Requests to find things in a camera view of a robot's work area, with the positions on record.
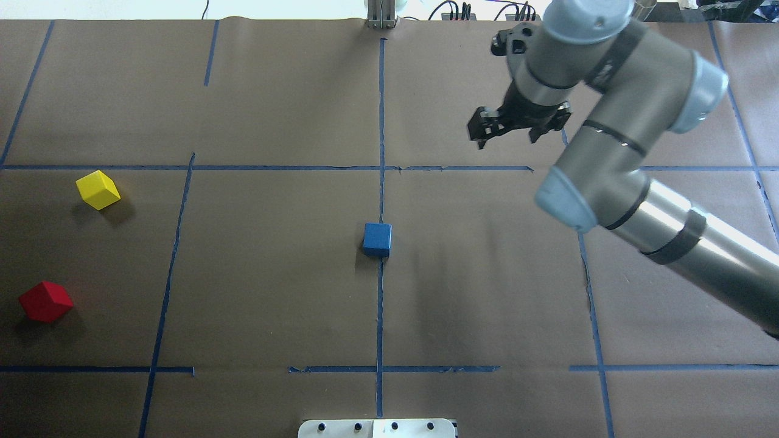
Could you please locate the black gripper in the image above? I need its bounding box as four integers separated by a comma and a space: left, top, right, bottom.
467, 82, 572, 150

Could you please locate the blue wooden block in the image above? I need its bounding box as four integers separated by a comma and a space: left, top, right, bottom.
362, 223, 393, 258

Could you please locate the red wooden block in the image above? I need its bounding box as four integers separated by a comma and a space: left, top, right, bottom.
18, 281, 74, 322

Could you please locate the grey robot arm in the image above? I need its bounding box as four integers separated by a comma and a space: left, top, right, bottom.
467, 1, 778, 338

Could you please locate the orange black connector box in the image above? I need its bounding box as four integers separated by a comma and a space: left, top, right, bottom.
428, 1, 476, 21
495, 2, 538, 21

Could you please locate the yellow wooden block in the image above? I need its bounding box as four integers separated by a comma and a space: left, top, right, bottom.
75, 170, 122, 210

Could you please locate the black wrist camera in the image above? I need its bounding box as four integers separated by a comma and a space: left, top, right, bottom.
489, 22, 541, 61

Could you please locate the aluminium frame post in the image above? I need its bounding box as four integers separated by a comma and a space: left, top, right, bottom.
364, 0, 398, 29

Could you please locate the white camera post with base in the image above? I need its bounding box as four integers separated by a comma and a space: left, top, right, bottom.
297, 418, 459, 437

